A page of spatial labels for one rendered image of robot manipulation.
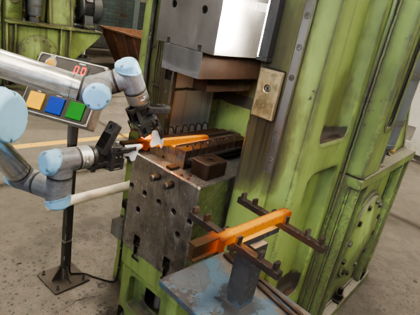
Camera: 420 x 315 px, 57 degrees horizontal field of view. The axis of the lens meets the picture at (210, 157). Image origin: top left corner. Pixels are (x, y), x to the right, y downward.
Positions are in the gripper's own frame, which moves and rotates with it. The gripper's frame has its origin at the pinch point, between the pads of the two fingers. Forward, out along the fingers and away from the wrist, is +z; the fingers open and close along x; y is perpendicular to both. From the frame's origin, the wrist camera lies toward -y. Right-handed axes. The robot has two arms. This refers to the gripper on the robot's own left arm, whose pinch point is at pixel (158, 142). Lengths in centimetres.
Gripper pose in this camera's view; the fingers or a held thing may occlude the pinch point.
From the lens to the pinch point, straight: 146.5
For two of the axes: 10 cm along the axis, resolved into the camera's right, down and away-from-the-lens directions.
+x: 7.4, 3.6, -5.7
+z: 1.6, 7.3, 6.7
